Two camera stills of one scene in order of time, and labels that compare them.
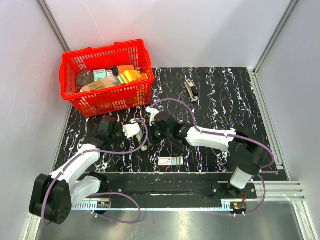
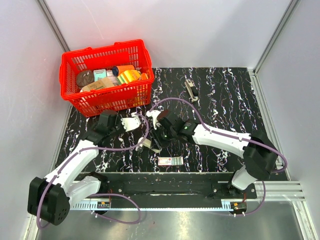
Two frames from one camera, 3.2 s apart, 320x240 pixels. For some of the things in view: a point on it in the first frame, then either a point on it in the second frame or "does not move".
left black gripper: (123, 138) to (123, 131)
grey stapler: (192, 90) does not move
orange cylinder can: (116, 70) does not move
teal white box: (99, 74) does not move
